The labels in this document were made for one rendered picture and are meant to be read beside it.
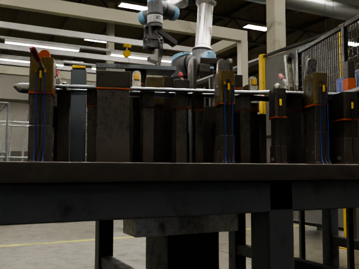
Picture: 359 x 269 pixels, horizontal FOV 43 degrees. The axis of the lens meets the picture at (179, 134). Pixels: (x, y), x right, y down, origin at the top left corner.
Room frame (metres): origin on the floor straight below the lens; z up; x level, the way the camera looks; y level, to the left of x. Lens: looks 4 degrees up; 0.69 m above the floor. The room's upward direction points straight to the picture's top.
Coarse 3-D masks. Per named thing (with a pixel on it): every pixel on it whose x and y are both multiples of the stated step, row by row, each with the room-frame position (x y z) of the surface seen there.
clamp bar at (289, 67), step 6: (288, 54) 2.04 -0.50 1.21; (288, 60) 2.07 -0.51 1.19; (288, 66) 2.07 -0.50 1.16; (288, 72) 2.06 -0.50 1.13; (288, 78) 2.05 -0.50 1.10; (294, 78) 2.05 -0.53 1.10; (288, 84) 2.04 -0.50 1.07; (294, 84) 2.05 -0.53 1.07; (288, 90) 2.04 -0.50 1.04; (294, 90) 2.04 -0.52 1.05
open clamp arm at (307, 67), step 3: (306, 60) 1.74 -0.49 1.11; (309, 60) 1.72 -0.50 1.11; (312, 60) 1.72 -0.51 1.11; (315, 60) 1.73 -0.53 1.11; (306, 63) 1.74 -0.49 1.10; (309, 63) 1.72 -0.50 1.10; (312, 63) 1.73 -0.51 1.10; (315, 63) 1.73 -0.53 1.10; (306, 66) 1.74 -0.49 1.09; (309, 66) 1.73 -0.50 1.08; (312, 66) 1.73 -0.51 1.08; (315, 66) 1.73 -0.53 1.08; (306, 69) 1.74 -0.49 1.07; (309, 69) 1.73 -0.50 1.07; (312, 69) 1.73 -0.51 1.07; (315, 69) 1.73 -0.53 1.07; (306, 72) 1.74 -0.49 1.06; (309, 72) 1.73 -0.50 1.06; (312, 72) 1.73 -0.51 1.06; (315, 72) 1.74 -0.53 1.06; (306, 75) 1.74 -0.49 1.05; (303, 90) 1.76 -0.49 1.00; (303, 93) 1.76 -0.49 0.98
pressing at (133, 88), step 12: (24, 84) 1.62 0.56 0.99; (60, 84) 1.64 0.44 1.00; (72, 84) 1.66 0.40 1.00; (132, 96) 1.88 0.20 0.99; (156, 96) 1.89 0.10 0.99; (168, 96) 1.90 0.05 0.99; (204, 96) 1.90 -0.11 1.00; (252, 96) 1.92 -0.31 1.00; (264, 96) 1.92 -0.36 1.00; (288, 96) 1.92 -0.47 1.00
